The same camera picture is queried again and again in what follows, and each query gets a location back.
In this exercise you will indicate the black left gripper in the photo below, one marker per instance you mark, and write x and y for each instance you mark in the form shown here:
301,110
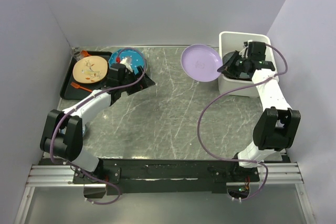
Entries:
141,84

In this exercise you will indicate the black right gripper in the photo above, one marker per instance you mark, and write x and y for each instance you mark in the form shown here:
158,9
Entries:
230,62

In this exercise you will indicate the dark blue floral plate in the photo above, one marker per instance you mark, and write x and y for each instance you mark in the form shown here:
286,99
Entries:
235,67

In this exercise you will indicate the blue polka dot plate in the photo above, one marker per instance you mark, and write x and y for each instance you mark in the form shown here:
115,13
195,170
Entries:
133,57

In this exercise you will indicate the lilac plastic bear plate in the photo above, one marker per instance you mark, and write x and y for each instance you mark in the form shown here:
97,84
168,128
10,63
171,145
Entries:
200,62

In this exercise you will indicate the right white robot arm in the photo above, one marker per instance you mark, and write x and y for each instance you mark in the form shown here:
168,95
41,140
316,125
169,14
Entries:
278,124

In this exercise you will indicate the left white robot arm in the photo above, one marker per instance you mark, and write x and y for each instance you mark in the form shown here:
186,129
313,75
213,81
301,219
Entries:
63,131

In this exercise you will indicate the white plastic bin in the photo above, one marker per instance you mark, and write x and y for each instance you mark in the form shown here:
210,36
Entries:
230,41

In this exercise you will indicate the floral beige plate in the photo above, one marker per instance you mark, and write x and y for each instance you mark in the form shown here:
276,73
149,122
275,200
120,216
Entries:
90,69

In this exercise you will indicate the orange plastic spoon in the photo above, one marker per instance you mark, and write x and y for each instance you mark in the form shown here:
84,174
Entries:
84,54

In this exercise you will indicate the orange plastic fork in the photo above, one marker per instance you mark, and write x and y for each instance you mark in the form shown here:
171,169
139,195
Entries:
77,86

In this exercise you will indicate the clear glass cup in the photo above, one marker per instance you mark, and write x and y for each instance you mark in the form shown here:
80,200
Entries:
76,54

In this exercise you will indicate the black serving tray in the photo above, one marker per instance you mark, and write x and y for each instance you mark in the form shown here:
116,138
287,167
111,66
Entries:
68,92

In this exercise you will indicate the blue patterned small bowl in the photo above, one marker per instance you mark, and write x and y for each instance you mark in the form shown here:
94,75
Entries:
84,130

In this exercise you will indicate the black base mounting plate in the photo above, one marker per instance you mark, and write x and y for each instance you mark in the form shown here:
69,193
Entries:
131,176

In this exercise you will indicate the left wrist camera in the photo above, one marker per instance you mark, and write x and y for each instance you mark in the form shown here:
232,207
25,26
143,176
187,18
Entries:
126,61

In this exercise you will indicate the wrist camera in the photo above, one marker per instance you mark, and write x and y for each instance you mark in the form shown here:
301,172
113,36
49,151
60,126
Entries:
126,61
246,43

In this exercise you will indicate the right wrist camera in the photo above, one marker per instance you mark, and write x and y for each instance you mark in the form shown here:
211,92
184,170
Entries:
246,43

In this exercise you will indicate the aluminium rail frame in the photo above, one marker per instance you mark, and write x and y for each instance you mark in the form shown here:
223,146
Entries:
51,197

